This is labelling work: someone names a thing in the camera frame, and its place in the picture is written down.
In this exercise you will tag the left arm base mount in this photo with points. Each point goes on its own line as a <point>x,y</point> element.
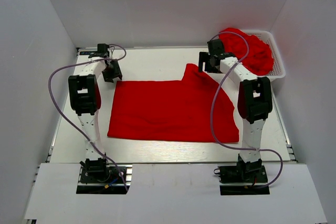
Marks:
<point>110,182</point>

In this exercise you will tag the white plastic basket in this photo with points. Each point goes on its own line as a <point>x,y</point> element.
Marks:
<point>278,70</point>

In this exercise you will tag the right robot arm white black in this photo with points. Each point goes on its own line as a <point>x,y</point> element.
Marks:
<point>254,101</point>

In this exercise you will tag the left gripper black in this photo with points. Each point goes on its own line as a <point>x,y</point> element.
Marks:
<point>117,73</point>

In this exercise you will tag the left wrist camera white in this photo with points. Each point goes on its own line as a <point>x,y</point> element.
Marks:
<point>111,49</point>

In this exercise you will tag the blue table label sticker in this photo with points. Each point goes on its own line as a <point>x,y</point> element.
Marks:
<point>86,52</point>

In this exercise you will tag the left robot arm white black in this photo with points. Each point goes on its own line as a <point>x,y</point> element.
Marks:
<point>85,98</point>

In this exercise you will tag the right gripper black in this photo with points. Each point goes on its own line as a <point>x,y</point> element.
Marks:
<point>204,57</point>

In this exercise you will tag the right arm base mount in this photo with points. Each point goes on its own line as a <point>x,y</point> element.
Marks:
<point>231,182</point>

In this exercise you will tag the red t shirt pile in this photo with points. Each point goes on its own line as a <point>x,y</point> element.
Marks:
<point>259,60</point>

